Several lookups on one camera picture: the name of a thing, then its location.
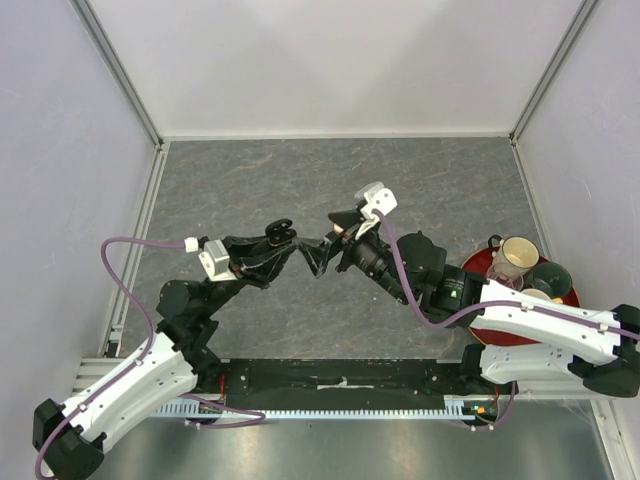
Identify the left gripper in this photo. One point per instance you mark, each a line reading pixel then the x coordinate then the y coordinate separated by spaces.
pixel 255 261

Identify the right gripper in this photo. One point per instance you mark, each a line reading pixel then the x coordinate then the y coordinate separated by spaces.
pixel 318 254

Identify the black earbud charging case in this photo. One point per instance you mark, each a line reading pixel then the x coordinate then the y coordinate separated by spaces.
pixel 280 232

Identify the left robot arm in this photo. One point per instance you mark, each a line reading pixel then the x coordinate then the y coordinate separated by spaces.
pixel 71 438

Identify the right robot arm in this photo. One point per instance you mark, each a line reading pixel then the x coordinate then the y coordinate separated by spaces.
pixel 596 347

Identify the clear glass cup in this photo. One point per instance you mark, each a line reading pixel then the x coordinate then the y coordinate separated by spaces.
pixel 505 280

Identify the cream mug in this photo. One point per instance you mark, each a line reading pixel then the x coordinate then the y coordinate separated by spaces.
pixel 514 256

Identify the dark green cup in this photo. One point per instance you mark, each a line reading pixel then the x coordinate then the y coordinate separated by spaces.
pixel 551 278

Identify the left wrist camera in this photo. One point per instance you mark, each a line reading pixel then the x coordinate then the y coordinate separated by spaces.
pixel 215 261

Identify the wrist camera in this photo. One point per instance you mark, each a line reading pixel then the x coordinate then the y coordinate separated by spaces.
pixel 371 198
pixel 215 261

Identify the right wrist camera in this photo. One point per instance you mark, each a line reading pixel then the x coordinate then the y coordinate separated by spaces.
pixel 371 198

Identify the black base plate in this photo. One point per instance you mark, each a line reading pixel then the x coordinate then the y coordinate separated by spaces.
pixel 342 384

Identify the slotted cable duct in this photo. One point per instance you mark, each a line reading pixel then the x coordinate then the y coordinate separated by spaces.
pixel 195 410

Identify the cream cup with handle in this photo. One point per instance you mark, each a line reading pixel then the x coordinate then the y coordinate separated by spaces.
pixel 540 296

